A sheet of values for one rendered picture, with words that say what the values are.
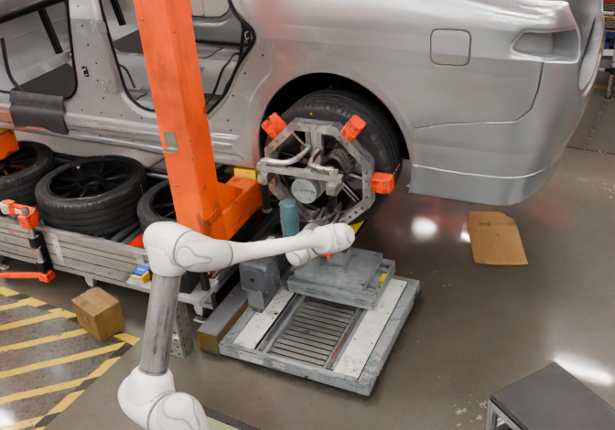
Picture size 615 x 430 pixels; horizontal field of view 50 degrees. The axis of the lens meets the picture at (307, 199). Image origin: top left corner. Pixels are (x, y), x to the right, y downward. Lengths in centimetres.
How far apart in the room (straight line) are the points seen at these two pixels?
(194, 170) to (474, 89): 126
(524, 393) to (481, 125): 111
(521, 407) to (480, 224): 184
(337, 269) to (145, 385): 143
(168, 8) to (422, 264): 212
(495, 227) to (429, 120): 150
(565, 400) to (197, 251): 152
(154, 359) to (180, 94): 109
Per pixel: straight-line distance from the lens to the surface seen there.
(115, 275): 390
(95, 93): 398
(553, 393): 285
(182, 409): 240
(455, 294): 379
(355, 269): 358
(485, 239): 424
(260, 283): 340
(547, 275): 401
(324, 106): 309
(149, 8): 281
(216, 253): 225
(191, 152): 297
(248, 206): 349
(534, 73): 286
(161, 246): 233
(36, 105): 436
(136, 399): 255
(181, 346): 347
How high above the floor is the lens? 235
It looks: 30 degrees down
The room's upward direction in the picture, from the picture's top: 5 degrees counter-clockwise
